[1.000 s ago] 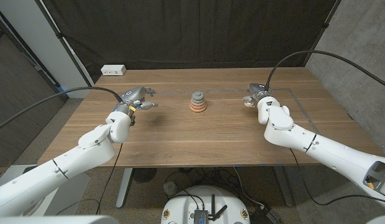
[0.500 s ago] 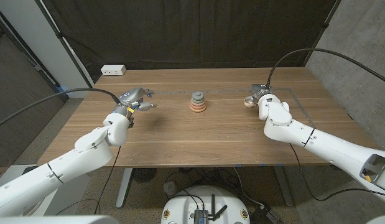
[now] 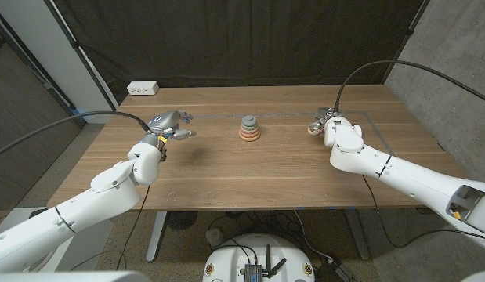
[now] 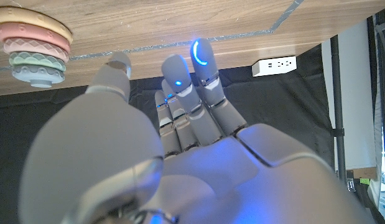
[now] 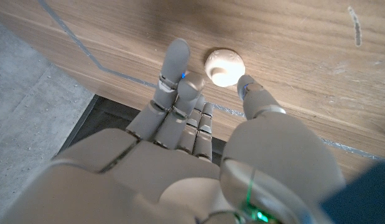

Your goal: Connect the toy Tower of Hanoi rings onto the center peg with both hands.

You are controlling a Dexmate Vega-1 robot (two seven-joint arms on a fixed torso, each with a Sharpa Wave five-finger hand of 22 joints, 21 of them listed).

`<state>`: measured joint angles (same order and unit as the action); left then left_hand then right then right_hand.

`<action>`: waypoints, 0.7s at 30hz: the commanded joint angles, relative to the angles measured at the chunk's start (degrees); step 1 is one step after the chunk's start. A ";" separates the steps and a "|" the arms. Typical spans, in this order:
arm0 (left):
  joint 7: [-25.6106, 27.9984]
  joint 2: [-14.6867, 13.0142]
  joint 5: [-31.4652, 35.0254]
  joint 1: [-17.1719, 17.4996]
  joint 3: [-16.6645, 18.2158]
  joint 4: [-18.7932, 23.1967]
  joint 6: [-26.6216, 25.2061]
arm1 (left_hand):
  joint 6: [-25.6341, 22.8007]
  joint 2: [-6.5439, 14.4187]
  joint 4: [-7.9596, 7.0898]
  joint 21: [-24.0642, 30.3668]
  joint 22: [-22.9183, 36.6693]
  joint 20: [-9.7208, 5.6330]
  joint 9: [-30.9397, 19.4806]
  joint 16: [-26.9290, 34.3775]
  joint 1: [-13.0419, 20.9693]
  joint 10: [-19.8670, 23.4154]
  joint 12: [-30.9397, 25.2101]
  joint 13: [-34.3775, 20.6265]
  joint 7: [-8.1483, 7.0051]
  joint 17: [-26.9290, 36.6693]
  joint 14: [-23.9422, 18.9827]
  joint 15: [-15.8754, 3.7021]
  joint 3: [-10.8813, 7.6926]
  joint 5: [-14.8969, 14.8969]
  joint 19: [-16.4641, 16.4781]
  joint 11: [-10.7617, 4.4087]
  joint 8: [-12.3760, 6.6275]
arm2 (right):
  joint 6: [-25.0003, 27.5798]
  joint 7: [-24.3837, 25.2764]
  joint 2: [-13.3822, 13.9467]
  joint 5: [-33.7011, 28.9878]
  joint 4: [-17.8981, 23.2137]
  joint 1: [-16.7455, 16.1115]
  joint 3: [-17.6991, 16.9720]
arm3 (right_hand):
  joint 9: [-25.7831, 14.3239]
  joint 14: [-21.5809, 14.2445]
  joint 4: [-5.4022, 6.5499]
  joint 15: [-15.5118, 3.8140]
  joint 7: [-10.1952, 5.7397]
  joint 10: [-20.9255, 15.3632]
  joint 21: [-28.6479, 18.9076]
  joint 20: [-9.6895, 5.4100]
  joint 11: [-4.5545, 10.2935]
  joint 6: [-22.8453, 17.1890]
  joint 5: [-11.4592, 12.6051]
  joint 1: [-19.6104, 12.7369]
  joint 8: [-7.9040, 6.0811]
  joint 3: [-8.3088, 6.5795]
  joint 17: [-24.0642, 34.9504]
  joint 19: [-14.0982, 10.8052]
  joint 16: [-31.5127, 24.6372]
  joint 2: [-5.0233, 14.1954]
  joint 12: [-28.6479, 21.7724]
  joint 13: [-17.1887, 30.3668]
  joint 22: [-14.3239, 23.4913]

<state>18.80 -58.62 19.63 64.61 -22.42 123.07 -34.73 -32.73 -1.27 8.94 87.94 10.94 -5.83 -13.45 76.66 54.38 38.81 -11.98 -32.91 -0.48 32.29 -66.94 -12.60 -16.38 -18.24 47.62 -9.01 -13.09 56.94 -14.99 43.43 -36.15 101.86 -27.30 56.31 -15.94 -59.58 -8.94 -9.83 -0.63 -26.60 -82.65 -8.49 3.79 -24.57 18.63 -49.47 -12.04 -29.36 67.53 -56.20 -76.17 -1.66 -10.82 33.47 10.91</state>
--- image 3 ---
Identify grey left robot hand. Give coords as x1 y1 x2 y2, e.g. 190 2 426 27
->
142 110 197 142

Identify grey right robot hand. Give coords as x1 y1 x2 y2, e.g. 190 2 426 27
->
307 107 346 137

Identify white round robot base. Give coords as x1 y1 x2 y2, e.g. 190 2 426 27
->
202 233 317 282

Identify white power strip box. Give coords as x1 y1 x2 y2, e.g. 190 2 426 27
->
126 81 160 96

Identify black round floor fan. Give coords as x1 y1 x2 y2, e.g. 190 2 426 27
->
166 211 198 231

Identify black fabric backdrop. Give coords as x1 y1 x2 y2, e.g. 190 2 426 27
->
52 0 427 103

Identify black backdrop stand pole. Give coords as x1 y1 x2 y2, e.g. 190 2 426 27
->
43 0 120 111
381 0 431 85

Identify white table leg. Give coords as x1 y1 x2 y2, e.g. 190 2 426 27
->
145 211 168 263

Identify grey round floor puck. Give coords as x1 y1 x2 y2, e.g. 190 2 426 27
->
205 228 224 247

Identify grey table leg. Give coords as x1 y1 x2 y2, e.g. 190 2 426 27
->
345 209 371 262

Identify black power adapter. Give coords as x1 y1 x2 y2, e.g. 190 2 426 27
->
314 257 355 282

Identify grey antenna radio module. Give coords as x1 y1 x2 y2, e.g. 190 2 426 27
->
244 244 288 282

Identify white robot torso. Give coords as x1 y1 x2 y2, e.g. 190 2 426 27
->
0 270 151 282

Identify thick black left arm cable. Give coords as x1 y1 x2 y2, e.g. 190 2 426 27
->
0 110 151 161

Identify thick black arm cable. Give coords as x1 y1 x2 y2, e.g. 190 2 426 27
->
0 110 151 161
333 60 485 113

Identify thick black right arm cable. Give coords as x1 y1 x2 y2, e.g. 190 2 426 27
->
333 60 485 113

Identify thin black left wrist wire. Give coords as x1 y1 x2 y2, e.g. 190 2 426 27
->
69 184 151 272

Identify thin black wrist wire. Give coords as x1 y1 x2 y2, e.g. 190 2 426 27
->
69 184 151 272
361 175 485 249

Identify thin black right wrist wire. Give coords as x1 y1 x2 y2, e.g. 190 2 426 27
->
361 175 485 249

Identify black tangled floor cables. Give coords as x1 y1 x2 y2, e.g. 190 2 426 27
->
206 211 306 251

